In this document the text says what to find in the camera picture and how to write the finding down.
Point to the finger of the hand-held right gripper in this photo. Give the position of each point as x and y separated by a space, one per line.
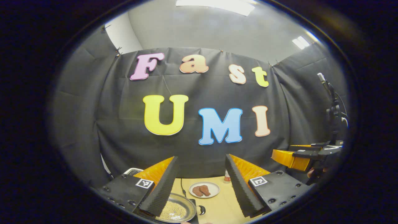
320 144
289 158

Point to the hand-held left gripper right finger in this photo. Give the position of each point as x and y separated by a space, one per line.
241 189

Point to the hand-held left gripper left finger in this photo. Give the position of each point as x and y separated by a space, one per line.
160 193

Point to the clear plastic water bottle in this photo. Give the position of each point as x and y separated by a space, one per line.
227 177

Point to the pile of yellow soybeans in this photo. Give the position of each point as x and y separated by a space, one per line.
174 210

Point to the white round plate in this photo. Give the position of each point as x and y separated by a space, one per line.
214 188

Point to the white toaster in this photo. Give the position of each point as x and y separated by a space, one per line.
133 171

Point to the brown meat steak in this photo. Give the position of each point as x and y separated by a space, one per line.
196 191
205 189

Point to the black camera stand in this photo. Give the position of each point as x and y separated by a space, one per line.
334 109

